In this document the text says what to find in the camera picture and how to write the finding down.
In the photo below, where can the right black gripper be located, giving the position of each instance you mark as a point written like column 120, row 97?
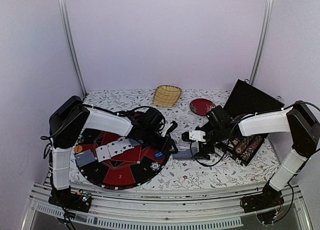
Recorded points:
column 201, row 155

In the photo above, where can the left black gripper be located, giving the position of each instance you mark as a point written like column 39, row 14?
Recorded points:
column 166, row 147

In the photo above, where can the blue small blind chip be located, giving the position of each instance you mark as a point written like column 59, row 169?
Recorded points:
column 158, row 155

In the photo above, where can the blue checkered card deck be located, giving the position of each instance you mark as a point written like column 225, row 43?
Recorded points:
column 182, row 155

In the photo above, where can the blue white ten chip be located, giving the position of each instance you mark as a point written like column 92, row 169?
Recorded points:
column 155, row 166

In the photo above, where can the face-up four clubs card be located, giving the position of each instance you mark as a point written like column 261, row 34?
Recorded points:
column 125, row 144

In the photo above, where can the face-up diamonds card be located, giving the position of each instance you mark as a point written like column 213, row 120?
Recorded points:
column 102, row 153

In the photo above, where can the dealt blue cards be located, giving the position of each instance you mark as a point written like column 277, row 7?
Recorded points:
column 84, row 158

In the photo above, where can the poker chip stack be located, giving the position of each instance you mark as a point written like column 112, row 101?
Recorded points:
column 80, row 139

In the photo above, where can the orange dealer button chip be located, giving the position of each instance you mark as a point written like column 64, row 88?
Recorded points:
column 78, row 149

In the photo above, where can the blurred blue card being passed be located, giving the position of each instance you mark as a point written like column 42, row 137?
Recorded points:
column 135, row 143

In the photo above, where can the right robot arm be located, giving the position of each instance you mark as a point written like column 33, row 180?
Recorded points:
column 296, row 119

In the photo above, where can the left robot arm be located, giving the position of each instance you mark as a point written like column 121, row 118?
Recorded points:
column 73, row 117

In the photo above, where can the poker chip row in case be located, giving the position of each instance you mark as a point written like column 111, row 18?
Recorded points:
column 240, row 148

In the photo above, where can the red floral round plate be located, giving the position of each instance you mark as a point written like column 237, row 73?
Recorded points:
column 201, row 106

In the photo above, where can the round red black poker mat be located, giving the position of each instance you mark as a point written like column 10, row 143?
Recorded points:
column 125, row 171

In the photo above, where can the woven bamboo basket tray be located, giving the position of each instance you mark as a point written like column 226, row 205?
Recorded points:
column 166, row 96

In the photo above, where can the black poker chip case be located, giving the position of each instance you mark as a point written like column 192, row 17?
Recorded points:
column 244, row 100

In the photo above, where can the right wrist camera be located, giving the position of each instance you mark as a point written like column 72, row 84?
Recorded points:
column 194, row 136

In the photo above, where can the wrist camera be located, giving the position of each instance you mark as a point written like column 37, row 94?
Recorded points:
column 194, row 136
column 168, row 128

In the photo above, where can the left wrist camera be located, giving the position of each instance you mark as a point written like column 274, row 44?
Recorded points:
column 168, row 128

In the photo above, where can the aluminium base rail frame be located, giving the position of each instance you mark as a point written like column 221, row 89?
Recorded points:
column 191, row 209

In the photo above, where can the right aluminium corner post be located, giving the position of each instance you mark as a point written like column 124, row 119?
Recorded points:
column 262, row 39

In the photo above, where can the aluminium corner post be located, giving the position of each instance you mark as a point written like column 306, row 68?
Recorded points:
column 71, row 46
column 262, row 39

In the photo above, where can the left aluminium corner post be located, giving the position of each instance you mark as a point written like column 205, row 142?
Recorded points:
column 71, row 46

